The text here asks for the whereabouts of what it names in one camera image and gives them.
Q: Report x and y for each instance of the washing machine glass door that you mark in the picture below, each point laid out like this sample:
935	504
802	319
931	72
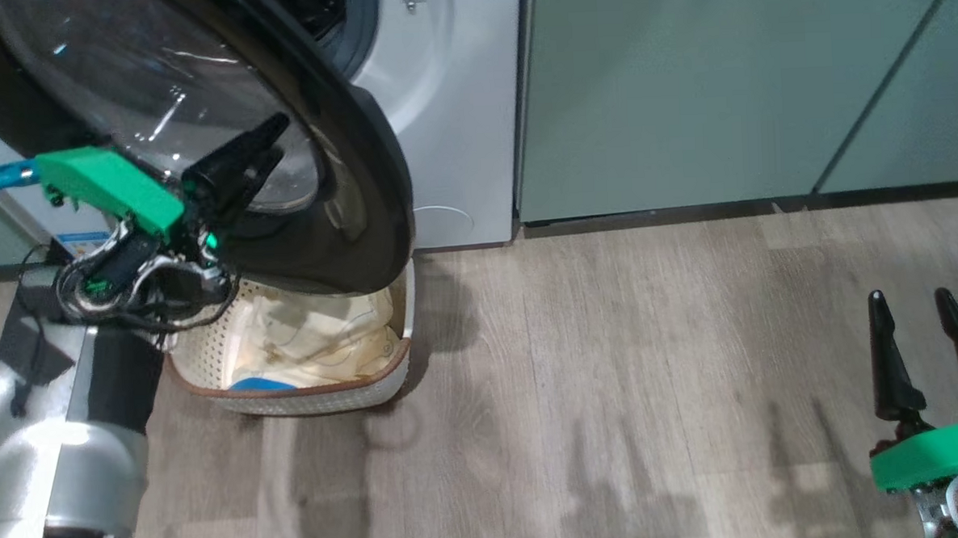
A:
346	186

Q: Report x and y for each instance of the cream perforated basket brown rim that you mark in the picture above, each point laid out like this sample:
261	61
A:
307	398

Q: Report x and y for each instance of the blue energy label sticker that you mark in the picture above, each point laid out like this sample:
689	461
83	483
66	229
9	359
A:
86	242

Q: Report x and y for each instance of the cream yellow printed garment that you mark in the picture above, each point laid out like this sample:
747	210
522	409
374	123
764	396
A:
320	332

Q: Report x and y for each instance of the wide sage green cabinet panel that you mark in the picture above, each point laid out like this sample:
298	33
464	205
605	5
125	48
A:
681	90

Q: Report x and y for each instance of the white front-load washing machine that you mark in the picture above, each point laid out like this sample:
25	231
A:
455	100

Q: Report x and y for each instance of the narrow sage green cabinet panel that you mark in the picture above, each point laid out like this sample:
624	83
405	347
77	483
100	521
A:
925	112

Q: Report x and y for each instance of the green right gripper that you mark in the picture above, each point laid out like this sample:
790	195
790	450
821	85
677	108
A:
940	451

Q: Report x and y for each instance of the grey rubber door gasket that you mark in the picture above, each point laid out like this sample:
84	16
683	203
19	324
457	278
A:
355	32

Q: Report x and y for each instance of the round drain filter cover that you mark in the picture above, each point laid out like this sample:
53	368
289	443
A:
445	223

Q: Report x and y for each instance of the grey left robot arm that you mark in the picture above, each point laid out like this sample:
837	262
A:
57	417

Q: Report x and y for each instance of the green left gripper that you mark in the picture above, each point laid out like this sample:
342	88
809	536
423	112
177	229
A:
111	184

